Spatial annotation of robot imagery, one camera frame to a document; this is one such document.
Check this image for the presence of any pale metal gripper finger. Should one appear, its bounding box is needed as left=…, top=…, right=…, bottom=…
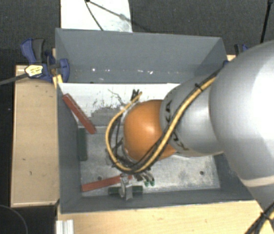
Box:
left=126, top=177, right=134, bottom=201
left=119, top=176, right=128, bottom=197

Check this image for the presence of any dark green flat block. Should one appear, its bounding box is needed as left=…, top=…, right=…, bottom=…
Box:
left=108, top=185, right=144, bottom=196
left=77, top=128, right=89, bottom=162

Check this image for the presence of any red-brown flat block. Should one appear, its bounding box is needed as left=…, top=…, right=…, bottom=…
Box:
left=62, top=93, right=97, bottom=135
left=81, top=175, right=123, bottom=193

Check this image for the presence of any pale wood flat board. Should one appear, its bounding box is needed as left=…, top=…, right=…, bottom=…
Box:
left=10, top=64, right=60, bottom=208

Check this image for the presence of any grey metal bin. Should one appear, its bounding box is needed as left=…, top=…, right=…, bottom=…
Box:
left=55, top=27, right=255, bottom=214

